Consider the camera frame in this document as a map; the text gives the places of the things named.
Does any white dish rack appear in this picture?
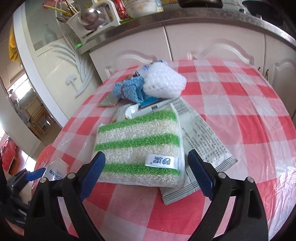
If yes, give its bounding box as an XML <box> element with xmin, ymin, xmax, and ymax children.
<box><xmin>66</xmin><ymin>1</ymin><xmax>121</xmax><ymax>45</ymax></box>

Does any green striped cleaning cloth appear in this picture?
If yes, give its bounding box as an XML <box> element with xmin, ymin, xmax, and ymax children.
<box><xmin>93</xmin><ymin>103</ymin><xmax>185</xmax><ymax>188</ymax></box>

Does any frosted glass sliding door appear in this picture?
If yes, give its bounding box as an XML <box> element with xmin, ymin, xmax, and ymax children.
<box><xmin>13</xmin><ymin>1</ymin><xmax>102</xmax><ymax>126</ymax></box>

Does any white bubble wrap wad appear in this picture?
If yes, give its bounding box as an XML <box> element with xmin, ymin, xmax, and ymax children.
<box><xmin>143</xmin><ymin>62</ymin><xmax>187</xmax><ymax>98</ymax></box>

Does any grey printed foil packet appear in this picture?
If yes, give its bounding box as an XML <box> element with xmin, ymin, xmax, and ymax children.
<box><xmin>160</xmin><ymin>98</ymin><xmax>237</xmax><ymax>205</ymax></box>

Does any white kitchen cabinet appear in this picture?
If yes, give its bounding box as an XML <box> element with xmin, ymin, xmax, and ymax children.
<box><xmin>90</xmin><ymin>23</ymin><xmax>295</xmax><ymax>115</ymax></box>

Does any green clip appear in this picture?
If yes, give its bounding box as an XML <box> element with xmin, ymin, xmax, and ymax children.
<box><xmin>75</xmin><ymin>43</ymin><xmax>83</xmax><ymax>49</ymax></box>

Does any metal ladle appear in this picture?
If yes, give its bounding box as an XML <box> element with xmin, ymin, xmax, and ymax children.
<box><xmin>56</xmin><ymin>7</ymin><xmax>106</xmax><ymax>31</ymax></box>

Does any red checkered tablecloth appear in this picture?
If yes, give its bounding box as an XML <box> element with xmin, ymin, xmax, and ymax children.
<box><xmin>33</xmin><ymin>59</ymin><xmax>296</xmax><ymax>241</ymax></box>

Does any small silver foil packet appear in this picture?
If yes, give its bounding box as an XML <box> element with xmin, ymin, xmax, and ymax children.
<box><xmin>98</xmin><ymin>92</ymin><xmax>119</xmax><ymax>107</ymax></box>

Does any blue dotted crumpled wrapper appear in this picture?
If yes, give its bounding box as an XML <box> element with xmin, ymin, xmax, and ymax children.
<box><xmin>112</xmin><ymin>76</ymin><xmax>148</xmax><ymax>103</ymax></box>

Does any white Magiclean bottle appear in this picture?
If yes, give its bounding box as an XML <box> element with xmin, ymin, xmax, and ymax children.
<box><xmin>43</xmin><ymin>158</ymin><xmax>68</xmax><ymax>181</ymax></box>

